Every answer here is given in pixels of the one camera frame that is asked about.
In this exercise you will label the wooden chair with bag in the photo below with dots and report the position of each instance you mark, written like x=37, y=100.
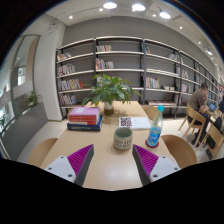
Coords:
x=214, y=141

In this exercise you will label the small plant on ledge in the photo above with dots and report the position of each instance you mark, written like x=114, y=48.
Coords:
x=32, y=99

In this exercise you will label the clear water bottle blue label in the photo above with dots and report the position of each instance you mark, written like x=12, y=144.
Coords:
x=156, y=127

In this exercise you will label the pink top book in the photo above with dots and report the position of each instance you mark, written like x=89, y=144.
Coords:
x=84, y=111

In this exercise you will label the wooden chair under man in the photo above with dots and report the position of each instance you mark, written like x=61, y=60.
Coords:
x=197, y=122

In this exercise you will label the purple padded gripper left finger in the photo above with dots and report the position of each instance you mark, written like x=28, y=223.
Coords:
x=74, y=167

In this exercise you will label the open white booklet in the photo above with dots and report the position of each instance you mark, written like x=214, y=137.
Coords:
x=134, y=123

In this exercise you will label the wooden chair far right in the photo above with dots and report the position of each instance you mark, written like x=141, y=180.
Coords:
x=150, y=111

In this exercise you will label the wooden chair near left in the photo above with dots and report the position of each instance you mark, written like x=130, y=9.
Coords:
x=40, y=152

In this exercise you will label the wooden chair near right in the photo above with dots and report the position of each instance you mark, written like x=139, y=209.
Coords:
x=182, y=152

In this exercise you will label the red middle book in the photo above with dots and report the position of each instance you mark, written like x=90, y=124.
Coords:
x=89, y=120

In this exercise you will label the red round coaster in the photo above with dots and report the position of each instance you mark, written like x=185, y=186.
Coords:
x=151, y=145

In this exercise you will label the dark blue bottom book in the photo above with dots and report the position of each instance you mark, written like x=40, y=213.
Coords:
x=77, y=127

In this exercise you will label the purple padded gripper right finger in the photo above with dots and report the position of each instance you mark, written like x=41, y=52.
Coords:
x=152, y=167

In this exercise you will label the grey wall bookshelf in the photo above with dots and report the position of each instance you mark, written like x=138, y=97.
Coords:
x=159, y=73

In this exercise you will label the green ceramic mug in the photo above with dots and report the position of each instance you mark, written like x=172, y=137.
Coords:
x=122, y=138

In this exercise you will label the seated man brown shirt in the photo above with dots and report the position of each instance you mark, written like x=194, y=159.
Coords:
x=198, y=102

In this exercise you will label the potted green plant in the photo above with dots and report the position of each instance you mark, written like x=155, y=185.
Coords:
x=108, y=90

